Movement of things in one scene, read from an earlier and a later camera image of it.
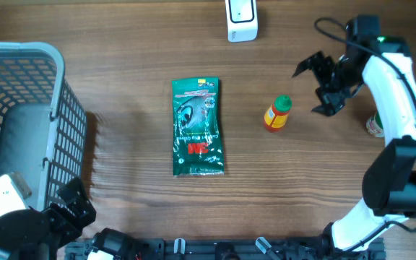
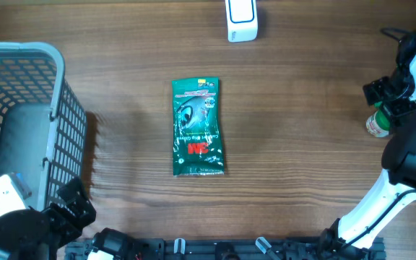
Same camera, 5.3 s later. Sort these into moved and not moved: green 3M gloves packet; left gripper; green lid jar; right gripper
Moved: right gripper
Not moved: green lid jar; left gripper; green 3M gloves packet
